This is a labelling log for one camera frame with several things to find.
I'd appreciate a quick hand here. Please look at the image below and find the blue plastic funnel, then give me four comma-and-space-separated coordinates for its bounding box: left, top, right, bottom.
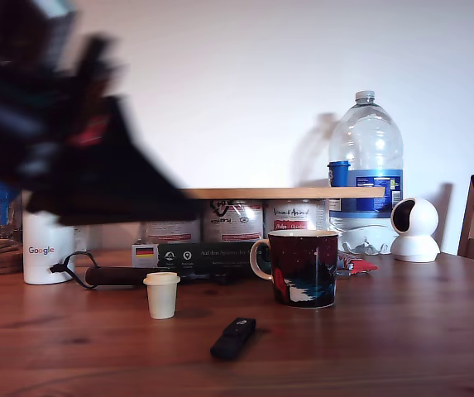
0, 181, 23, 227

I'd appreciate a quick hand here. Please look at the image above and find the small blue plastic container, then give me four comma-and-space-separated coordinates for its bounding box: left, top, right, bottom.
327, 160, 350, 188

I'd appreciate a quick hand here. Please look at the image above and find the red cloth pouch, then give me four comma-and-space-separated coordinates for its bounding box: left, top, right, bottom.
336, 252, 380, 276

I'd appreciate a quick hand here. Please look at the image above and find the white printed carton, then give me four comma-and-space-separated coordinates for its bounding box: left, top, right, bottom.
73, 225, 91, 252

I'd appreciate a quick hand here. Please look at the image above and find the white Google steel bottle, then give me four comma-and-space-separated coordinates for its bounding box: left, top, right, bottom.
22, 210, 76, 285

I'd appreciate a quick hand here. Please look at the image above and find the white round security camera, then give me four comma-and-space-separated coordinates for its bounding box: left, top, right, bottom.
390, 197, 441, 263

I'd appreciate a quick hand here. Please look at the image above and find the long wooden IKEA board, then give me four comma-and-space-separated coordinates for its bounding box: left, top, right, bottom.
178, 186, 385, 200

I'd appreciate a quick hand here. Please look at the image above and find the tin can with script label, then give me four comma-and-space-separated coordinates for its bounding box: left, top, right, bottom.
262, 198, 328, 240

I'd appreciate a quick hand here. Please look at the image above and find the crumpled clear plastic piece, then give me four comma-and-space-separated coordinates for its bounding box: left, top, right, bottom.
341, 239, 389, 256

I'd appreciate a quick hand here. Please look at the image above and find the dark green box with flag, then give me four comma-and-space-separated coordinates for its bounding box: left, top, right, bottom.
132, 242, 271, 280

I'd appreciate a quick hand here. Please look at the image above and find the dark printed ceramic mug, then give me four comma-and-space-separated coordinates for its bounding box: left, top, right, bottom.
249, 230, 340, 309

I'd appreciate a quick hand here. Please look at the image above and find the small cream cup with lid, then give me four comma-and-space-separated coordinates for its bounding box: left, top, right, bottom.
143, 271, 181, 320

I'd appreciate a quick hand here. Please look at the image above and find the dark wooden handle with strap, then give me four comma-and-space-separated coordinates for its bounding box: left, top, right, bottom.
49, 251, 153, 290

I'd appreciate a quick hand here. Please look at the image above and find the large clear water bottle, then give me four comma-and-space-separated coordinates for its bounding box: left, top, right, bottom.
327, 89, 405, 249

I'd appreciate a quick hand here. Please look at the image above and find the USB stick with swivel cover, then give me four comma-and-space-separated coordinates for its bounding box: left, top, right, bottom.
209, 317, 257, 360

